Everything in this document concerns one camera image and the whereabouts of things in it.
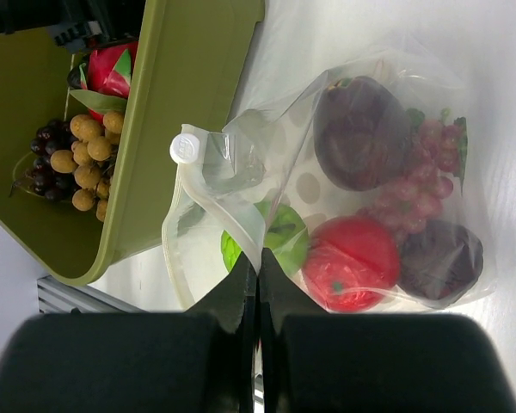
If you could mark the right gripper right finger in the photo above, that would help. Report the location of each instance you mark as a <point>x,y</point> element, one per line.
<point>316,361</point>

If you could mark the dark purple grape bunch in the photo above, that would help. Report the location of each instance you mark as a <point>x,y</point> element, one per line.
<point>34,173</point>

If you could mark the olive green plastic bin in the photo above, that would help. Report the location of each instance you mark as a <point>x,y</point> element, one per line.
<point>189,61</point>

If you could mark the aluminium mounting rail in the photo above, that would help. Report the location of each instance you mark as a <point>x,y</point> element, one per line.
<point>56,297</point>

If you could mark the tan longan bunch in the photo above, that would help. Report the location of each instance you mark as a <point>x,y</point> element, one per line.
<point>82,154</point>

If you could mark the dark purple mangosteen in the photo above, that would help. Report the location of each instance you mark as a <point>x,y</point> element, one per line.
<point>441,264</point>

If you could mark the red grape bunch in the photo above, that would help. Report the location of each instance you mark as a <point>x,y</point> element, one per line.
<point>406,204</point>

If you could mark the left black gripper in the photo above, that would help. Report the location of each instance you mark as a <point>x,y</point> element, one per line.
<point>76,23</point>

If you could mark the red apple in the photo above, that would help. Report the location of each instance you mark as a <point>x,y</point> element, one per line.
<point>351,262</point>

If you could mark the clear zip top bag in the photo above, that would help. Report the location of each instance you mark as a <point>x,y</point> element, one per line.
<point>267,153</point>

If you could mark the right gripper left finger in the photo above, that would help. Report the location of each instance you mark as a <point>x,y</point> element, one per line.
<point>199,360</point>

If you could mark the pink dragon fruit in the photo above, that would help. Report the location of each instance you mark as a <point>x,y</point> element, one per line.
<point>102,80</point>

